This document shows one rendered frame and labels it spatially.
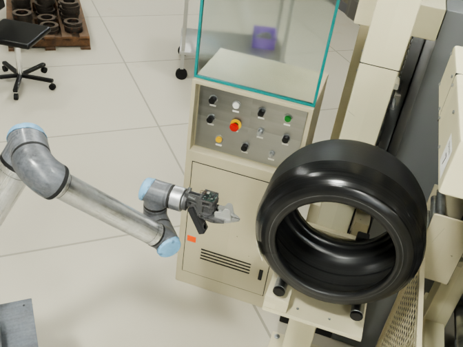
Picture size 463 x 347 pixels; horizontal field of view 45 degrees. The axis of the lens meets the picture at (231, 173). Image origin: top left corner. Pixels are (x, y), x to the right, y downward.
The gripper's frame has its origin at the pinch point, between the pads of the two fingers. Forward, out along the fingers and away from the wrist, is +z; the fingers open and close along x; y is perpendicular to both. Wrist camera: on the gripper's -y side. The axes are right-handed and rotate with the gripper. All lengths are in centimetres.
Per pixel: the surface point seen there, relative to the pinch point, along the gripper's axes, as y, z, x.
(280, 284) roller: -15.2, 21.2, -8.5
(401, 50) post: 65, 38, 26
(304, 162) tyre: 32.1, 19.0, -0.3
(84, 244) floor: -108, -101, 64
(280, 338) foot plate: -106, 25, 43
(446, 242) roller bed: 2, 74, 20
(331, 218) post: -7.5, 32.4, 26.4
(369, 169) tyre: 37, 39, -2
